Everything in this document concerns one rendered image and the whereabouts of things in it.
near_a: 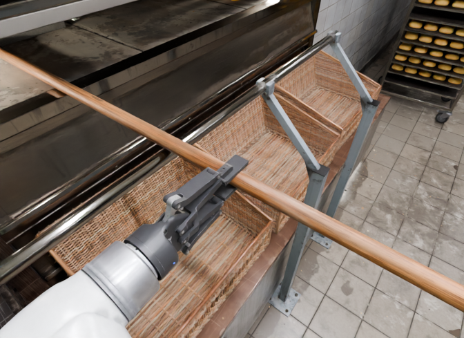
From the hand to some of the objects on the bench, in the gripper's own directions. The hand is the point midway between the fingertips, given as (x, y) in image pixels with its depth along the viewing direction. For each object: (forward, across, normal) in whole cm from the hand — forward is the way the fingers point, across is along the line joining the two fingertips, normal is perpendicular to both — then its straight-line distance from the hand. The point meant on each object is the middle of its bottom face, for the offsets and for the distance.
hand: (230, 176), depth 52 cm
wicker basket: (+121, +62, -26) cm, 138 cm away
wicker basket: (+1, +62, -27) cm, 67 cm away
